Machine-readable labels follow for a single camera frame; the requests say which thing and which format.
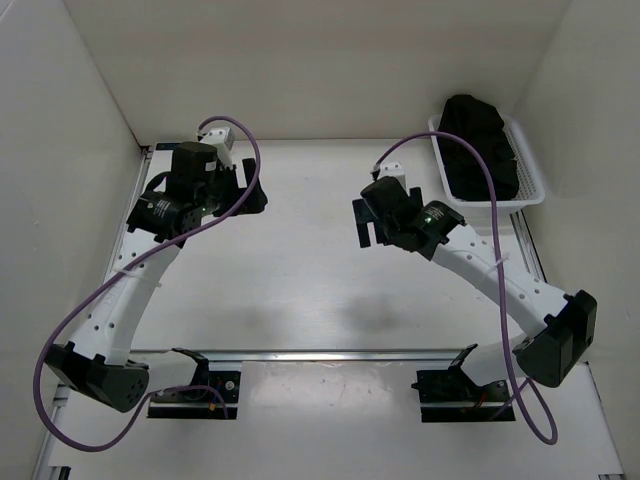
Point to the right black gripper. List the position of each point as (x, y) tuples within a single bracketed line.
[(363, 217)]

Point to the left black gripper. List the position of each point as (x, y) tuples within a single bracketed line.
[(229, 175)]

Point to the black shorts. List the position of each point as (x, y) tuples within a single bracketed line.
[(480, 125)]

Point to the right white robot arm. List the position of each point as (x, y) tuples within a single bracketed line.
[(558, 327)]

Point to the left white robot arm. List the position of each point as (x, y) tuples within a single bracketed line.
[(96, 361)]

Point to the white plastic mesh basket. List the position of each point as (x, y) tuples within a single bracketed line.
[(531, 187)]

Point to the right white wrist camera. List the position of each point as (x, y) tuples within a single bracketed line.
[(388, 169)]

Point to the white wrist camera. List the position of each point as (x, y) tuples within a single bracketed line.
[(222, 138), (388, 169)]

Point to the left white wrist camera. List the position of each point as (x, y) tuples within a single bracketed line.
[(222, 138)]

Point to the aluminium right rail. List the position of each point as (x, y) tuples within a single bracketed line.
[(535, 266)]

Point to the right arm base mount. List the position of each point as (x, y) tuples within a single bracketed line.
[(450, 396)]

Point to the aluminium front rail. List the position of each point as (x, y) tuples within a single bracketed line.
[(330, 355)]

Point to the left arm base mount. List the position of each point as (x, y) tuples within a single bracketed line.
[(213, 394)]

